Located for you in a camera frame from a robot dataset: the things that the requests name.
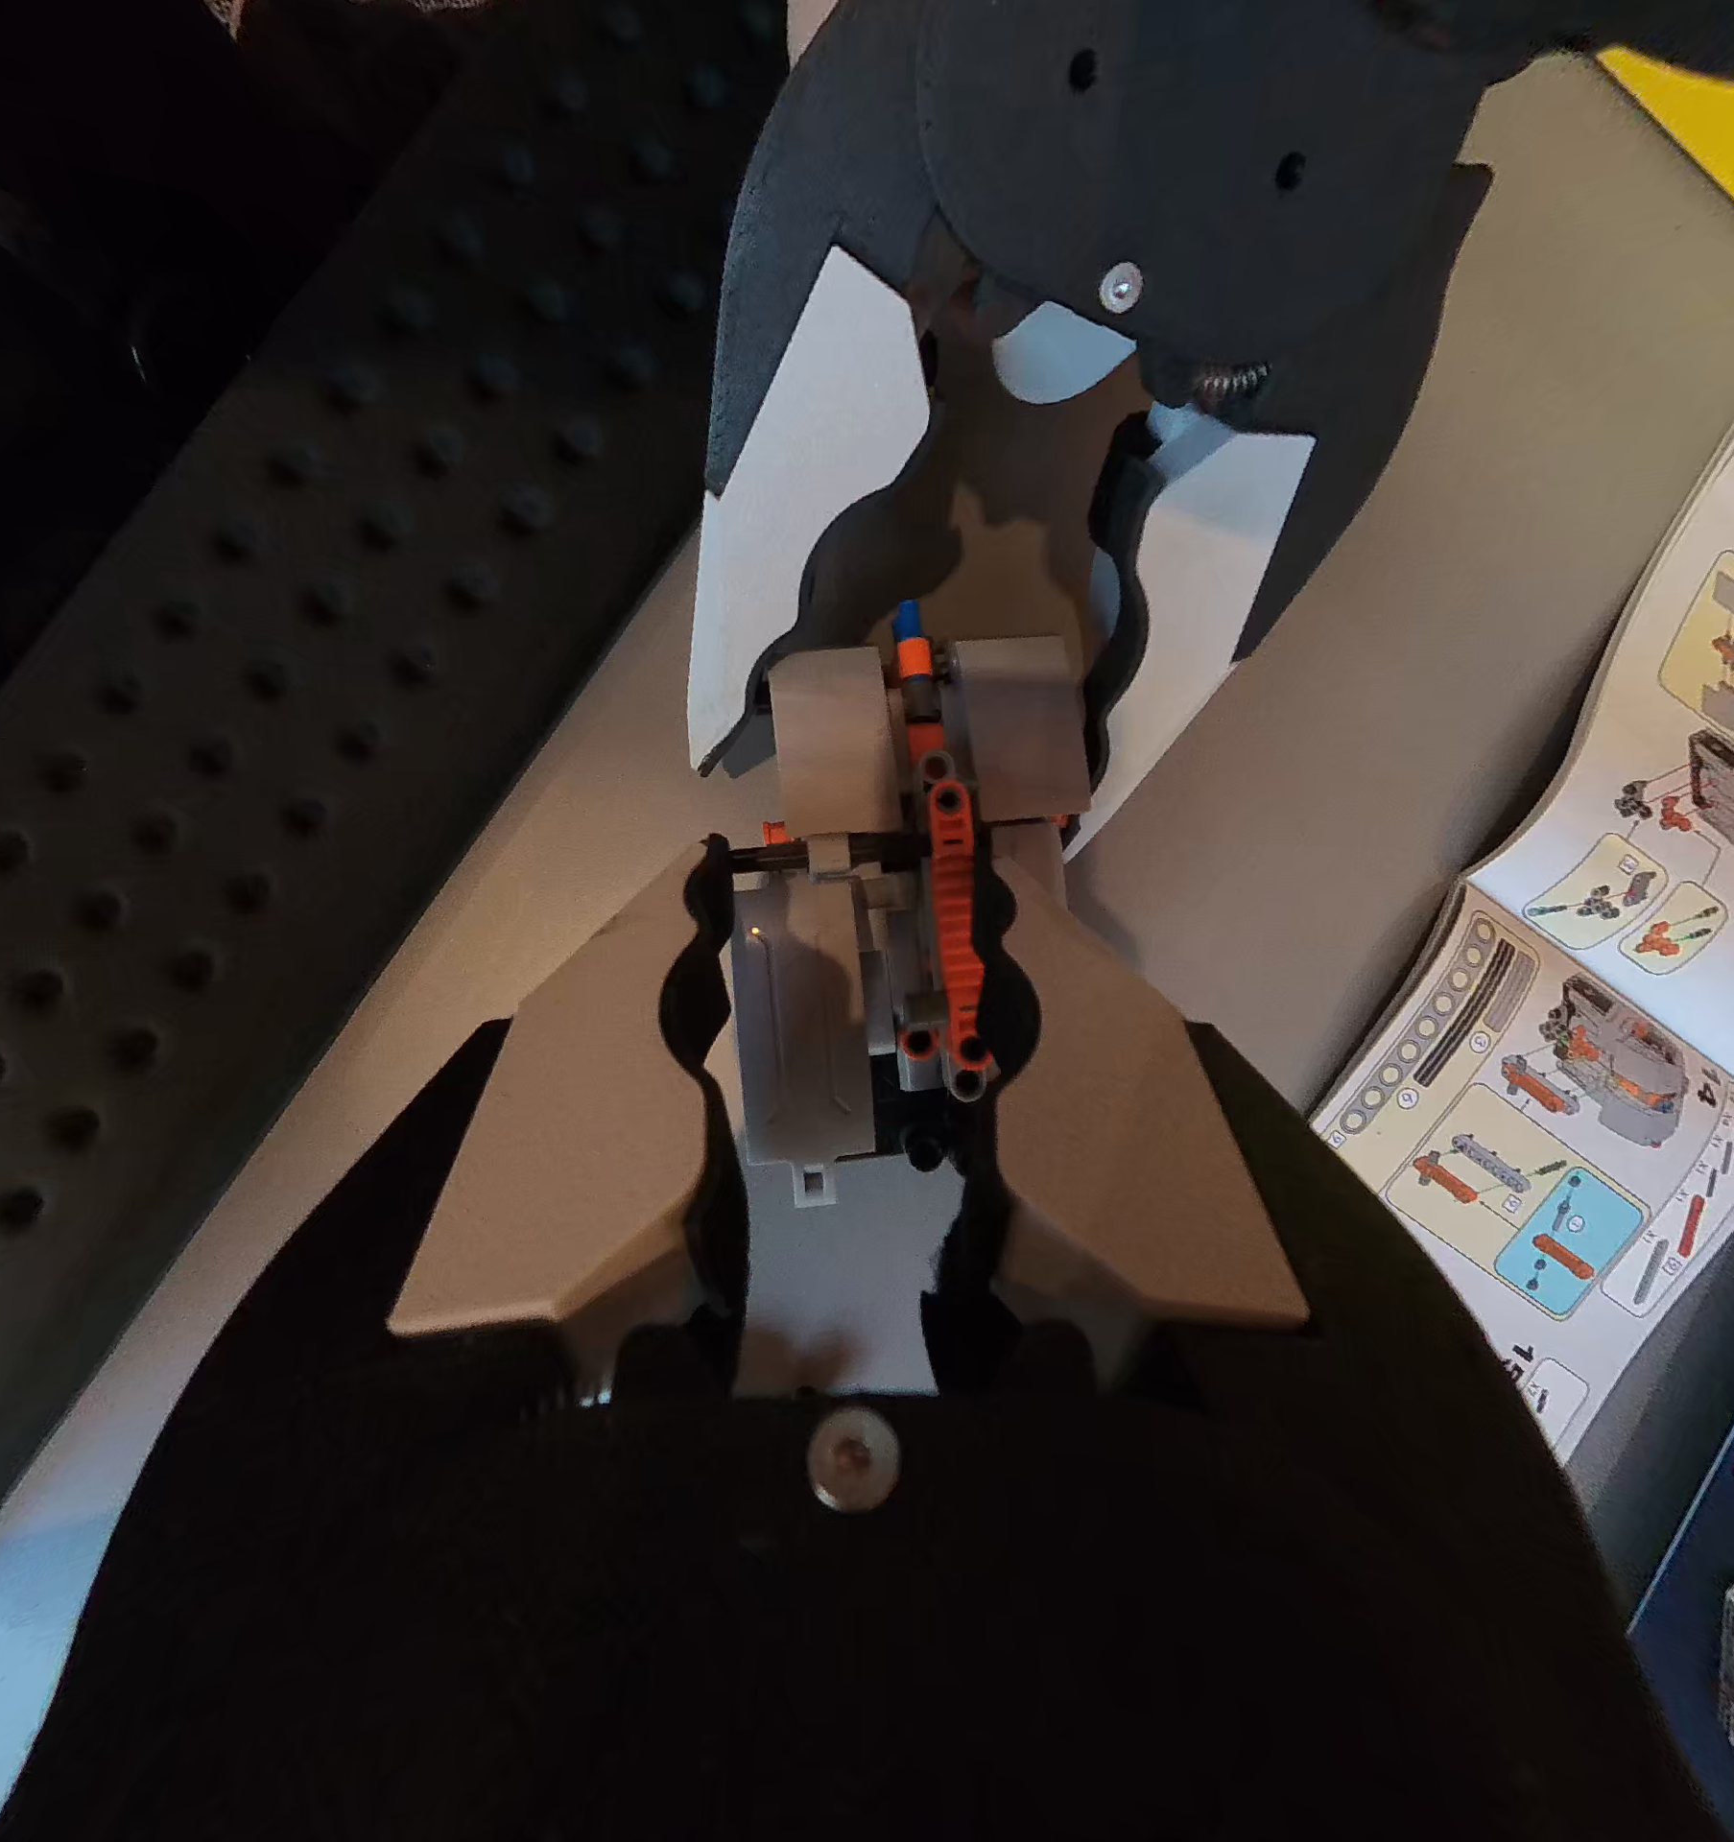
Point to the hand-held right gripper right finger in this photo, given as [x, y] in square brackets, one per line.
[1139, 1152]

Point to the yellow box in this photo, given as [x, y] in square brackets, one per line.
[1731, 145]

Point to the blue printed booklet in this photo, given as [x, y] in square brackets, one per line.
[1731, 1584]

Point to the grey orange building block model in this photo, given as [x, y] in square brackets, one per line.
[810, 1008]

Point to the dark perforated panel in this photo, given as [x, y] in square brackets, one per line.
[234, 720]

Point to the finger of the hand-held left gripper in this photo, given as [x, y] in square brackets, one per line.
[796, 433]
[1213, 549]

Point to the open instruction booklet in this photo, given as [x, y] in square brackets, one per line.
[1601, 1008]

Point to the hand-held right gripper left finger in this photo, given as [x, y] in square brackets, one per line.
[564, 1152]

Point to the grey desk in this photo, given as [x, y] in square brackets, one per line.
[1357, 720]

